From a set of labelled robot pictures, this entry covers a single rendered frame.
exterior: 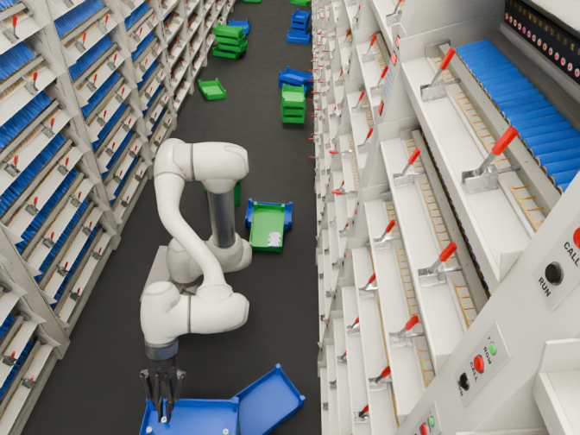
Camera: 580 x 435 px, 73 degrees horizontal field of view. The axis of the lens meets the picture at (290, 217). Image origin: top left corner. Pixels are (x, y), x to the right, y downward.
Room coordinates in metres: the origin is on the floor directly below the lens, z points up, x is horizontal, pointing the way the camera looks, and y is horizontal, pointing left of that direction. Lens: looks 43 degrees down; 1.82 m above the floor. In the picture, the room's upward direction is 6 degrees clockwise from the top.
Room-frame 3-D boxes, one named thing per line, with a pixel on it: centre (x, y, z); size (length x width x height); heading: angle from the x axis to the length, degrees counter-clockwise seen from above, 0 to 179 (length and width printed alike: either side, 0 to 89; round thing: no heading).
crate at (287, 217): (1.95, 0.14, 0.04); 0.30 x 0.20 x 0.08; 92
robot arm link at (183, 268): (1.21, 0.47, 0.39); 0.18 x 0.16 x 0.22; 102
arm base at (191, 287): (1.20, 0.48, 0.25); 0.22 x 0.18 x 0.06; 173
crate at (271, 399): (0.71, 0.03, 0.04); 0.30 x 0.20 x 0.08; 132
